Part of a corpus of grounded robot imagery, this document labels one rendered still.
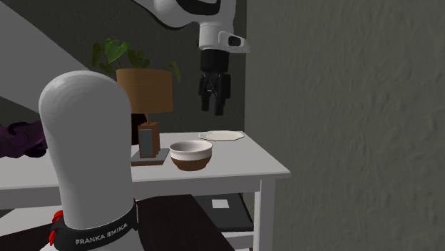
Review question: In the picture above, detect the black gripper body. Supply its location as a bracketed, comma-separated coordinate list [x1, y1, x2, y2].
[200, 49, 230, 76]

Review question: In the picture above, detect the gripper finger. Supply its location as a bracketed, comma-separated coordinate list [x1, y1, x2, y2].
[198, 73, 214, 113]
[212, 73, 232, 117]

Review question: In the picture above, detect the white octagonal plate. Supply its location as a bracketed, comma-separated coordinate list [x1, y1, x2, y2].
[198, 130, 245, 143]

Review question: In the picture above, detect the brown table lamp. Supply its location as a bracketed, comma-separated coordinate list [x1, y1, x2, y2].
[116, 68, 174, 167]

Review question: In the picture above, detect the white and brown bowl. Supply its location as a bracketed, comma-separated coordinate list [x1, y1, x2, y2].
[168, 140, 214, 173]

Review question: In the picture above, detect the white side table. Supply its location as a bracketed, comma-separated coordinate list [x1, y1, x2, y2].
[0, 130, 292, 251]

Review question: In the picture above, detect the green potted plant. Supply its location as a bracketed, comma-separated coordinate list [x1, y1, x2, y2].
[91, 36, 182, 145]

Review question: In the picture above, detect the black book with white label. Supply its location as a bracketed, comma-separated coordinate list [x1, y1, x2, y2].
[193, 193, 255, 233]

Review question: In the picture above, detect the dark robot stand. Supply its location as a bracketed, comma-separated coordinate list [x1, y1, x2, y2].
[0, 193, 236, 251]

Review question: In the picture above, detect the purple twisted object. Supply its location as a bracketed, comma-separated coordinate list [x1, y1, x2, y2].
[0, 120, 48, 159]

